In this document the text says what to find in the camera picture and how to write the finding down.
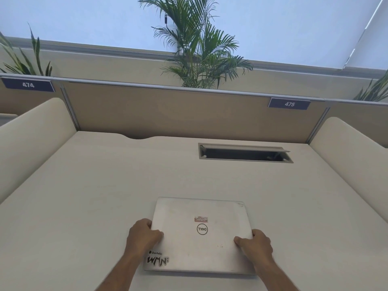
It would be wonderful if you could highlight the person's left hand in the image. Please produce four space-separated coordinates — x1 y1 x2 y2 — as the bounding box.
125 218 165 258

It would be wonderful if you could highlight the person's right hand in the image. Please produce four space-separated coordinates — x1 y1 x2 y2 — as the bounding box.
233 229 274 265

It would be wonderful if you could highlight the silver laptop with stickers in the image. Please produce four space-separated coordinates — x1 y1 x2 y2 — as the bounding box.
142 196 257 275

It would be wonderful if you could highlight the person's left forearm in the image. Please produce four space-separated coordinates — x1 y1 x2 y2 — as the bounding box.
96 248 147 291

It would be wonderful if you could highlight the person's right forearm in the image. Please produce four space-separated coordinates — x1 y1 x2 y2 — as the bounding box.
254 256 299 291

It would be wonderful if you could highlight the beige back partition panel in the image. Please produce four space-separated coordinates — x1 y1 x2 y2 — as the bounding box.
59 80 330 145

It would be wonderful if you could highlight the cream side divider panel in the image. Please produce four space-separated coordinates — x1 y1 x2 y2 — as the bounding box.
0 97 78 205
309 117 388 224

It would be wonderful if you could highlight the blue desk number plate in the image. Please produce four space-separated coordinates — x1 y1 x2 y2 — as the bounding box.
268 98 312 111
1 77 56 93

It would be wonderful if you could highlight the beige neighbour partition panel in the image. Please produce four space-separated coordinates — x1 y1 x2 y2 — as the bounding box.
0 76 65 116
324 99 388 148

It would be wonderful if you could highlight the tall palm plant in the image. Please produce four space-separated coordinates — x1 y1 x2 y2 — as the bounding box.
138 0 253 90

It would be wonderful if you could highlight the small palm plant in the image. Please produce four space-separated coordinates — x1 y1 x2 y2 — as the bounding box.
353 69 388 103

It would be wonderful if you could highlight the white roller blind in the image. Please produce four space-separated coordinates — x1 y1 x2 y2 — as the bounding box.
0 0 388 71

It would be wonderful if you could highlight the spiky leaf plant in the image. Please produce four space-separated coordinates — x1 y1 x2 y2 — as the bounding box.
0 22 53 77

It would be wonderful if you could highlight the desk cable hatch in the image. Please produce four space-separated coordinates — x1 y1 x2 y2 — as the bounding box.
198 142 294 163

